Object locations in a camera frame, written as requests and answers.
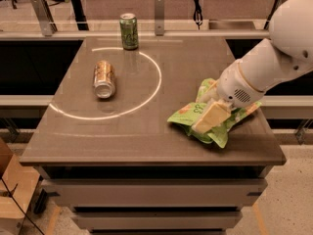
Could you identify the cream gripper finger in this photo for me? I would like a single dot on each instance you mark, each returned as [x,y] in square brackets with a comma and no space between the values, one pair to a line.
[208,93]
[213,113]

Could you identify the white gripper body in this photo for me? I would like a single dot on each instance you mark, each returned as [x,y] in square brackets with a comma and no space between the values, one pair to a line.
[235,83]

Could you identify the green rice chip bag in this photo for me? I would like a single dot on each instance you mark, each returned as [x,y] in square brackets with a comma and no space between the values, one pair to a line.
[187,115]

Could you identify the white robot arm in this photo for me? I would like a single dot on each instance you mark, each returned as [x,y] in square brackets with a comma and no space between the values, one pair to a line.
[286,54]

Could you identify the green soda can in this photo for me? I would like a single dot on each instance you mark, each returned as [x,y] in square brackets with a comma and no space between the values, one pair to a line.
[129,32]

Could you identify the orange soda can lying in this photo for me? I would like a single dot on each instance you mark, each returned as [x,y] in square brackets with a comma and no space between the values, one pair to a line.
[104,79]

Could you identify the grey table with drawers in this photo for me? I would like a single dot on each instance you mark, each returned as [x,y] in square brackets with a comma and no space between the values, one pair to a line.
[122,168]

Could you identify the metal railing with posts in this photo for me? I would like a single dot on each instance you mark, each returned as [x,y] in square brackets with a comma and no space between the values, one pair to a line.
[102,16]

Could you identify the cardboard box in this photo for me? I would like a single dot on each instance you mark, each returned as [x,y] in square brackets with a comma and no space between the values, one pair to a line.
[17,185]

